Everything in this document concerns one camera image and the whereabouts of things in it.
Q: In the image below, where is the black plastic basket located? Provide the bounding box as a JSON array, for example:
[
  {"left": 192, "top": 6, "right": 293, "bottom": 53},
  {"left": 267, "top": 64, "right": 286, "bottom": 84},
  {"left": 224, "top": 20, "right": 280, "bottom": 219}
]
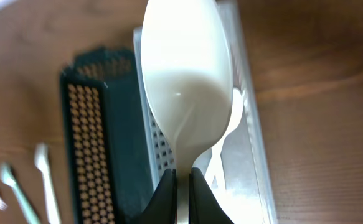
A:
[{"left": 60, "top": 47, "right": 154, "bottom": 223}]

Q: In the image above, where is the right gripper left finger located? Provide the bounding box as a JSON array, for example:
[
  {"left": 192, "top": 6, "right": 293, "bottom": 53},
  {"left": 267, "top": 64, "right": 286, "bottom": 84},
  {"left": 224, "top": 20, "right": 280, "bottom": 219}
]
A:
[{"left": 139, "top": 169, "right": 177, "bottom": 224}]

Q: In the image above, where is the white fork near basket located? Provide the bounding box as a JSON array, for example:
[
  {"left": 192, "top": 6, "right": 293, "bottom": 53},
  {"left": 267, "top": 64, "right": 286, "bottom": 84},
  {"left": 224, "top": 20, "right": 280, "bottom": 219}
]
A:
[{"left": 34, "top": 143, "right": 62, "bottom": 224}]

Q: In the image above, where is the mint green plastic fork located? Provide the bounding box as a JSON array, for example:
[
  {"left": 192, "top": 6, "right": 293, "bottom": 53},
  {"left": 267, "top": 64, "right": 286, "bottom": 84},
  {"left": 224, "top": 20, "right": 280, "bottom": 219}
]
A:
[{"left": 0, "top": 162, "right": 41, "bottom": 224}]

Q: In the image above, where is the clear white plastic basket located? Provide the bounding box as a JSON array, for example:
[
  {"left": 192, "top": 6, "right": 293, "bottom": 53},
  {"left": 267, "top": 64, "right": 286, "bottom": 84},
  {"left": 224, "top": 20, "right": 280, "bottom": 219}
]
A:
[{"left": 133, "top": 1, "right": 276, "bottom": 223}]

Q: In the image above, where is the white spoon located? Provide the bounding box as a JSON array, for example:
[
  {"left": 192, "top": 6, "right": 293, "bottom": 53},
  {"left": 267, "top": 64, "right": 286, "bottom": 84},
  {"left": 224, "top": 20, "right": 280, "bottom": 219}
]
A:
[
  {"left": 212, "top": 137, "right": 226, "bottom": 191},
  {"left": 205, "top": 88, "right": 243, "bottom": 185},
  {"left": 141, "top": 0, "right": 233, "bottom": 223}
]

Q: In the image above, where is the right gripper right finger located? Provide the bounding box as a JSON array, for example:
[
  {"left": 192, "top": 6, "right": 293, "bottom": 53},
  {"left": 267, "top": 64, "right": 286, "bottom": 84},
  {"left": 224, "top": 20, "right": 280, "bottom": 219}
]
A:
[{"left": 189, "top": 167, "right": 233, "bottom": 224}]

